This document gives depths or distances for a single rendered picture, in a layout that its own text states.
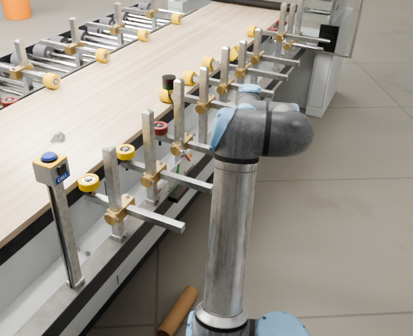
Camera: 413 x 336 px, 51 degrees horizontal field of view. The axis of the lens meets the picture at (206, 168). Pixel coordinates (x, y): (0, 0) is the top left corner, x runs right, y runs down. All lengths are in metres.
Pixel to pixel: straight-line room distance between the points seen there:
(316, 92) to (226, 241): 3.16
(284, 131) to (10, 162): 1.22
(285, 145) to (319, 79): 3.07
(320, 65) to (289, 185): 1.28
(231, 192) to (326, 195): 2.18
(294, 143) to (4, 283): 1.09
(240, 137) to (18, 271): 0.98
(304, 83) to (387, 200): 1.52
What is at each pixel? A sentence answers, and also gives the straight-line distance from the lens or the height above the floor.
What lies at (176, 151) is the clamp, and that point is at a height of 0.85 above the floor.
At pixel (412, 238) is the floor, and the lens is 3.09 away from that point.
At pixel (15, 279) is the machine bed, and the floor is 0.70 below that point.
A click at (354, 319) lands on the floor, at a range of 2.50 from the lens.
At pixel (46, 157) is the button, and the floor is 1.23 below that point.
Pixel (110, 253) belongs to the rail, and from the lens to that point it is 1.70.
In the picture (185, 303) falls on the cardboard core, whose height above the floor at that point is 0.07.
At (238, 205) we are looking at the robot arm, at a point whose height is 1.20.
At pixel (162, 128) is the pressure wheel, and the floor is 0.91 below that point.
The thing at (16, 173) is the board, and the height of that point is 0.90.
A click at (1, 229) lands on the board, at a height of 0.90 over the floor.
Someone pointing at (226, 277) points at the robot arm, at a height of 1.02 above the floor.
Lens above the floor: 1.89
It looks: 34 degrees down
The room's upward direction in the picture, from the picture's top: 2 degrees clockwise
